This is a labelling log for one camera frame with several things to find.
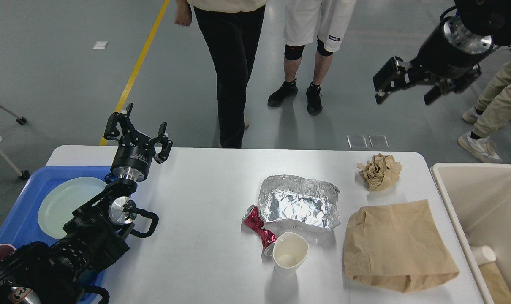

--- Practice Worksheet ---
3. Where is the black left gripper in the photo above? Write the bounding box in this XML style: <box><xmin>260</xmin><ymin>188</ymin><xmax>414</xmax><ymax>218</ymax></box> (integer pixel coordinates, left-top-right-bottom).
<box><xmin>103</xmin><ymin>103</ymin><xmax>173</xmax><ymax>182</ymax></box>

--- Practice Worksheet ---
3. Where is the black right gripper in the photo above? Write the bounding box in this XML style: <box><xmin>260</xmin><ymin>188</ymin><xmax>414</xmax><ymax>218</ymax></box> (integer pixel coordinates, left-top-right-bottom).
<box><xmin>373</xmin><ymin>16</ymin><xmax>493</xmax><ymax>106</ymax></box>

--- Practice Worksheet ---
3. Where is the brown paper ball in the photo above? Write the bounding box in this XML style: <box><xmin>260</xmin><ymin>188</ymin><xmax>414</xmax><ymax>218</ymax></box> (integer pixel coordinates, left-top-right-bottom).
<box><xmin>356</xmin><ymin>154</ymin><xmax>402</xmax><ymax>192</ymax></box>

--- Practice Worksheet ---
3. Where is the green plate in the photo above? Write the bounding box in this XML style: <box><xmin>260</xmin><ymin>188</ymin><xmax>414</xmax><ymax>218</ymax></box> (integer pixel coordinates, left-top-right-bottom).
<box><xmin>38</xmin><ymin>177</ymin><xmax>106</xmax><ymax>240</ymax></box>

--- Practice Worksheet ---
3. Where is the brown paper bag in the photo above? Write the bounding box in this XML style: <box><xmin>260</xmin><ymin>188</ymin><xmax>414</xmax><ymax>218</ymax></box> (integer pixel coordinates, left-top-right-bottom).
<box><xmin>343</xmin><ymin>200</ymin><xmax>460</xmax><ymax>293</ymax></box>

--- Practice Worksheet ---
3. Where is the aluminium foil tray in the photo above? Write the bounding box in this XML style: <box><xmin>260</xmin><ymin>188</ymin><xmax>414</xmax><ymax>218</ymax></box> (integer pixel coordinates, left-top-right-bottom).
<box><xmin>258</xmin><ymin>174</ymin><xmax>342</xmax><ymax>233</ymax></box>

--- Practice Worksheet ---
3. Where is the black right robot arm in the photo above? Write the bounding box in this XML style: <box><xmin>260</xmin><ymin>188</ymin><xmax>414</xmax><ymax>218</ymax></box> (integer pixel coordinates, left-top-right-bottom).
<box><xmin>373</xmin><ymin>0</ymin><xmax>511</xmax><ymax>105</ymax></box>

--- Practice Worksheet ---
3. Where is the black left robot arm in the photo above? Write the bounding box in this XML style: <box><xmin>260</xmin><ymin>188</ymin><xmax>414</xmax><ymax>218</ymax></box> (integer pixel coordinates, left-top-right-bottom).
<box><xmin>0</xmin><ymin>103</ymin><xmax>173</xmax><ymax>304</ymax></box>

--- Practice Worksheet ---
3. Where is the grey floor plate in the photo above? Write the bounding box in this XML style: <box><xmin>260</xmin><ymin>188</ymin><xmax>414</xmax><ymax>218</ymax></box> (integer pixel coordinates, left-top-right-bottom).
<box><xmin>347</xmin><ymin>135</ymin><xmax>368</xmax><ymax>149</ymax></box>
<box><xmin>369</xmin><ymin>135</ymin><xmax>389</xmax><ymax>149</ymax></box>

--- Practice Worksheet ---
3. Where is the person in khaki trousers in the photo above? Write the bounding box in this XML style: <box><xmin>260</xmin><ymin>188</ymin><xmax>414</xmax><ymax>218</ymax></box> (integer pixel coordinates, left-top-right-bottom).
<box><xmin>457</xmin><ymin>60</ymin><xmax>511</xmax><ymax>163</ymax></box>

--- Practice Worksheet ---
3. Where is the rolling stand leg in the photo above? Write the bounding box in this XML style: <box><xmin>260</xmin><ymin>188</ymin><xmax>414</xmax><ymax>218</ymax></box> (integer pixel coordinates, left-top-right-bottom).
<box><xmin>0</xmin><ymin>104</ymin><xmax>27</xmax><ymax>125</ymax></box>

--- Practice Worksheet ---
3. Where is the person in white shorts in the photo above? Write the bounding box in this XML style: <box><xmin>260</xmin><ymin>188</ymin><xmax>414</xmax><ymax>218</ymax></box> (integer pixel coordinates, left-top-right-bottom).
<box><xmin>267</xmin><ymin>0</ymin><xmax>356</xmax><ymax>115</ymax></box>

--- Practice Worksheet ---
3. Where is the person in black trousers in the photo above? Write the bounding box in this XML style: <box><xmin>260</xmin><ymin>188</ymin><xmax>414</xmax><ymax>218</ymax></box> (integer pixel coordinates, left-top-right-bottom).
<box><xmin>174</xmin><ymin>0</ymin><xmax>267</xmax><ymax>149</ymax></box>

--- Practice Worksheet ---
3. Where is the crushed red can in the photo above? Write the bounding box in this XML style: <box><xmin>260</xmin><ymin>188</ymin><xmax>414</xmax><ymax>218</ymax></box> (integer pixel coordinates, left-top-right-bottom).
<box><xmin>242</xmin><ymin>205</ymin><xmax>277</xmax><ymax>257</ymax></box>

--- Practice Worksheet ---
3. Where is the beige plastic bin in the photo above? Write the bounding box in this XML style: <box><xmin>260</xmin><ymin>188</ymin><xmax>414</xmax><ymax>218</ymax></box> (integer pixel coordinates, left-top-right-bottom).
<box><xmin>431</xmin><ymin>163</ymin><xmax>511</xmax><ymax>304</ymax></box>

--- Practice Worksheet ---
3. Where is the white paper cup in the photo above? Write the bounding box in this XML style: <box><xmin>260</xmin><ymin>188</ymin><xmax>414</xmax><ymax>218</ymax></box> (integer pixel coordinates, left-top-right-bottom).
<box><xmin>272</xmin><ymin>232</ymin><xmax>309</xmax><ymax>277</ymax></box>

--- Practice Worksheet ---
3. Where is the small white cup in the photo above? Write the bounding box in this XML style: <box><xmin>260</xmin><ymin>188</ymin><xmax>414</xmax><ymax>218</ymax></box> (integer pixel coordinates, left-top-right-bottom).
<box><xmin>470</xmin><ymin>246</ymin><xmax>497</xmax><ymax>266</ymax></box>

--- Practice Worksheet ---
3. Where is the brown paper in bin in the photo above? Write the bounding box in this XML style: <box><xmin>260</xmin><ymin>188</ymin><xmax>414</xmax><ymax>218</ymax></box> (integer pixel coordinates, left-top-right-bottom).
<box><xmin>479</xmin><ymin>262</ymin><xmax>511</xmax><ymax>304</ymax></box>

